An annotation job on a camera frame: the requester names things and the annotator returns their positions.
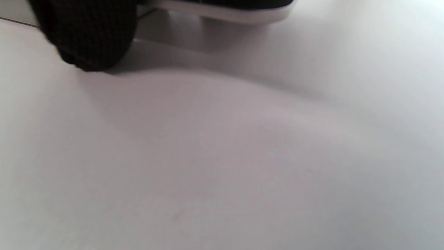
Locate person's right hand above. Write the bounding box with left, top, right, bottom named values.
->
left=28, top=0, right=139, bottom=72

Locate grey right hand controller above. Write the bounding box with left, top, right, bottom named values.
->
left=149, top=0, right=297, bottom=24

